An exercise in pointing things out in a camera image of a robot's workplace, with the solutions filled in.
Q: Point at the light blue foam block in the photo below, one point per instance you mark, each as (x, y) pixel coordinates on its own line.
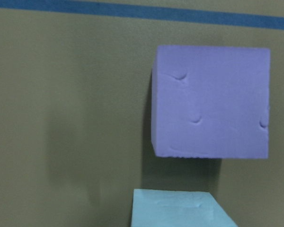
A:
(159, 208)

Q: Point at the purple foam block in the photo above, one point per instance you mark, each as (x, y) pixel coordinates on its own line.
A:
(210, 102)

